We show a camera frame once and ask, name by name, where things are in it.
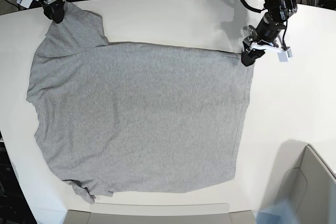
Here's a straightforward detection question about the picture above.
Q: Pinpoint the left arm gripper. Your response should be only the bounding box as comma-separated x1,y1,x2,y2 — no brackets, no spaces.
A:
241,15,286,67

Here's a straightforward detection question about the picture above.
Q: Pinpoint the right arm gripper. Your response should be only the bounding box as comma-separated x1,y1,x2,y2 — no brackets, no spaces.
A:
35,0,66,24

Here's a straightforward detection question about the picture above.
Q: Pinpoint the blue translucent object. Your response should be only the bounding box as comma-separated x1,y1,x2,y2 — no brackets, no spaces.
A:
254,198,298,224

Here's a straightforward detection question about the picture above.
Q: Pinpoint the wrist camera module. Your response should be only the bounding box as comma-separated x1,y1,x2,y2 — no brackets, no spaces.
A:
17,0,33,8
278,47,292,62

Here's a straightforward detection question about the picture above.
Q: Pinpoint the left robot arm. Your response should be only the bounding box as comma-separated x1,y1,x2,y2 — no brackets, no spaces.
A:
240,0,298,67

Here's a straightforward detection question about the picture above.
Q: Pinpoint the grey T-shirt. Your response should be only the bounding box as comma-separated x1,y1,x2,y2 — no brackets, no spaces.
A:
27,3,253,203

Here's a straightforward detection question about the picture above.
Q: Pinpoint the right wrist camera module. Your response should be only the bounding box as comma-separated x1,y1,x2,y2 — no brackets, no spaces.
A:
17,0,33,8

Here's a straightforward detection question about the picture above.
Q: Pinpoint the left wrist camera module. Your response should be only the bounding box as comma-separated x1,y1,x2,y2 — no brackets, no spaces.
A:
278,47,292,62

